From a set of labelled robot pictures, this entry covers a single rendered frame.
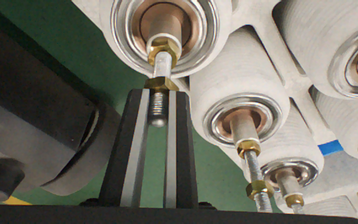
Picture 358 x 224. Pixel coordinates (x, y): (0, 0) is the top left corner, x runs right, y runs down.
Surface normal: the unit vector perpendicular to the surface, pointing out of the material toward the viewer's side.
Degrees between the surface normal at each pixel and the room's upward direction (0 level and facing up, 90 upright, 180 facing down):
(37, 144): 45
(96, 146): 61
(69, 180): 19
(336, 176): 90
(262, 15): 0
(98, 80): 0
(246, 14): 0
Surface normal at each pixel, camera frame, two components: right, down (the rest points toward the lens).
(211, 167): 0.00, 0.69
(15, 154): 0.58, 0.20
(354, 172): -0.62, -0.57
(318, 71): -0.64, 0.66
